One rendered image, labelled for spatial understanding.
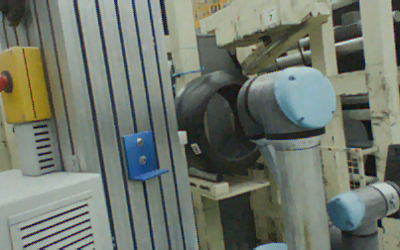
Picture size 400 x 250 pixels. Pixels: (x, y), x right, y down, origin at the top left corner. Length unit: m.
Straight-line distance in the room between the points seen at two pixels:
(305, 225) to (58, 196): 0.45
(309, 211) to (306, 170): 0.08
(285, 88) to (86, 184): 0.37
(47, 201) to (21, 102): 0.21
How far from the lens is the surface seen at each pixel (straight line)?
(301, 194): 0.70
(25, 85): 0.68
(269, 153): 0.82
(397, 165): 0.95
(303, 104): 0.64
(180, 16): 2.22
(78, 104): 0.63
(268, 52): 2.08
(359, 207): 0.82
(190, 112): 1.76
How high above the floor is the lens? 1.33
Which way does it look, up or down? 4 degrees down
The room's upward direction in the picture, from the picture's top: 8 degrees counter-clockwise
